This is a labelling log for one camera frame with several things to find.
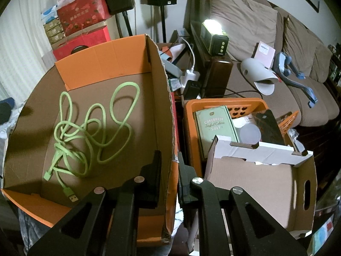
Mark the olive green box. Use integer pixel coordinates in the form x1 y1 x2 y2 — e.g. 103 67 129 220
48 33 66 46
45 26 64 38
43 19 62 31

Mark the grey blue phone holder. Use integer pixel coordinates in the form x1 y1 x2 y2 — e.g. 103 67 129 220
274 52 319 108

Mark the pink box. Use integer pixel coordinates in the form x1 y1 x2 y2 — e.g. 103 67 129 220
254 41 276 68

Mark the black power adapter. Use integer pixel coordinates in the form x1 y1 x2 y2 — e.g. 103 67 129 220
184 81 201 100

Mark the white curtain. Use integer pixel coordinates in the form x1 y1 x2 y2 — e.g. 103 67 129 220
0 0 64 96

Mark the dark blue cloth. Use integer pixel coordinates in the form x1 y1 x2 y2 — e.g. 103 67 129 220
0 99 14 124

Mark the clear plastic bag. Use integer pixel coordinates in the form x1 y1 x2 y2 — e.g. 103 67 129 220
288 128 304 152

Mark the translucent round lid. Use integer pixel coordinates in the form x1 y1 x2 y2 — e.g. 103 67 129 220
238 125 262 144

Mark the grey flat device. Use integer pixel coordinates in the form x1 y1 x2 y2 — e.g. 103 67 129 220
160 53 183 78

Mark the white charger cable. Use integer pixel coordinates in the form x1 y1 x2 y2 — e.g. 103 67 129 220
181 36 196 71

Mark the large brown sofa cushion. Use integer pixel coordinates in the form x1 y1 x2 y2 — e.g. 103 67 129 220
208 0 279 62

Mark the black plastic case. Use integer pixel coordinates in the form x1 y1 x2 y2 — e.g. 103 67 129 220
253 109 285 145

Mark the orange plastic basket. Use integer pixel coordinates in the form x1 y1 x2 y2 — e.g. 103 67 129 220
184 98 300 167

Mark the red gift box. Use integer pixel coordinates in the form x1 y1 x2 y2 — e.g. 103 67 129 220
52 25 111 61

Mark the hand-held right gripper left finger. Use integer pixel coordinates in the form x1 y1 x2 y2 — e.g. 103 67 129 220
27 151 162 256

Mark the brown sofa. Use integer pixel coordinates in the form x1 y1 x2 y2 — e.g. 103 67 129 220
184 0 341 144

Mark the white charger plug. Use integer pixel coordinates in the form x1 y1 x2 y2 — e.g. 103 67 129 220
180 73 200 91
185 69 200 82

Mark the pale green printed box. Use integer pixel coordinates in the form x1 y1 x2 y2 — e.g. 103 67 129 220
194 105 239 159

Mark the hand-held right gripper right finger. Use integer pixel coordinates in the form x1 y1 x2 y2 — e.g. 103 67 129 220
178 151 308 256

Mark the black speaker stand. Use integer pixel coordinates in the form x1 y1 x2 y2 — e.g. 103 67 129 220
159 5 167 43
122 11 133 36

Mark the green lantern lamp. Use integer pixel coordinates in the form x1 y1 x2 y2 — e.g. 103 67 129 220
200 19 230 56

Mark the shelf with bottles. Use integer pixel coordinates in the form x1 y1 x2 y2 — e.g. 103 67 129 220
328 43 341 91

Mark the light green usb cable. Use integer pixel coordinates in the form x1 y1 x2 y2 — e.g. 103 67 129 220
46 83 140 203

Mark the large orange cardboard box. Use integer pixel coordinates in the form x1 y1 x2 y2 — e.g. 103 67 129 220
0 34 179 246

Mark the blue and white package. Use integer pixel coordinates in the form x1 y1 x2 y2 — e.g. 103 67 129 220
41 5 59 22

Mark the light blue booklet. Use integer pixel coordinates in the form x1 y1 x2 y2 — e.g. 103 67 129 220
312 213 336 254

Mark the light grey curved device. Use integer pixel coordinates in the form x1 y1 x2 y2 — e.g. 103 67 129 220
240 58 279 96

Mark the white and brown cardboard box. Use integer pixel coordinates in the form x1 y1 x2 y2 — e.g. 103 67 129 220
204 135 317 239

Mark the black cable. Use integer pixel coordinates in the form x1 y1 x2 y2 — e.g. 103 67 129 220
224 89 267 102

